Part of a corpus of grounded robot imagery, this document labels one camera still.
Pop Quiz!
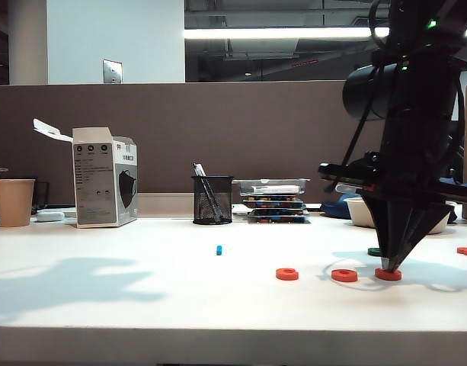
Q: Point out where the brown desk partition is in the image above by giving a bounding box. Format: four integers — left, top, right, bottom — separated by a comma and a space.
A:
0, 80, 386, 219

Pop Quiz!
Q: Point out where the white grey mask box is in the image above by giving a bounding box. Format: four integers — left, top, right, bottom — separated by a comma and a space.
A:
32, 117, 139, 229

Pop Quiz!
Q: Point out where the clear plastic box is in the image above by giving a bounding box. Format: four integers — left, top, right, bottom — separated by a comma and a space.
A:
232, 178, 311, 197

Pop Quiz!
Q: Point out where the black camera cable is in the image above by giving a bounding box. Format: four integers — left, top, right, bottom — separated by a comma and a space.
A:
342, 0, 394, 169

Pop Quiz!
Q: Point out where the brown paper cup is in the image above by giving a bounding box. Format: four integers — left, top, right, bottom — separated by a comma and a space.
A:
0, 178, 36, 228

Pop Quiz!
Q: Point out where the pen with silver clip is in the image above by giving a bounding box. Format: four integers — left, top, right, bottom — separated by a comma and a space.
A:
192, 162, 222, 221

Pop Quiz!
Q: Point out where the small white case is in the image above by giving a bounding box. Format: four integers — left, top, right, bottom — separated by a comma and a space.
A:
37, 209, 66, 223

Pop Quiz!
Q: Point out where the orange letter O magnet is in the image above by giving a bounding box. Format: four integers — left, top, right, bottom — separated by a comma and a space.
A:
331, 268, 360, 283
374, 267, 403, 282

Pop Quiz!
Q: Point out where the dark tinted glass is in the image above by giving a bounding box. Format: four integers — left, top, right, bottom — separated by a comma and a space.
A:
33, 181, 50, 214

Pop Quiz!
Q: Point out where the black mesh pen holder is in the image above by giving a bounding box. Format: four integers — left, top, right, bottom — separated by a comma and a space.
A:
190, 175, 234, 226

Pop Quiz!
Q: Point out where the beige pulp tray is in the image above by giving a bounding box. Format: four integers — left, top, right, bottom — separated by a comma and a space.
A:
345, 196, 457, 235

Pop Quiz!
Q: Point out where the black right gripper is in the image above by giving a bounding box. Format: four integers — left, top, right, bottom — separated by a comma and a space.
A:
318, 125, 467, 271

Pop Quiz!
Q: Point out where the flat teal magnet letter box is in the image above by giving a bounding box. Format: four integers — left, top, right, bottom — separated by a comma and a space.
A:
245, 201, 306, 210
243, 194, 305, 204
249, 208, 307, 217
247, 215, 310, 225

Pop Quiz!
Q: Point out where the metal wall plate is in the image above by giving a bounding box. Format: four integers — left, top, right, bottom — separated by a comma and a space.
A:
102, 59, 123, 85

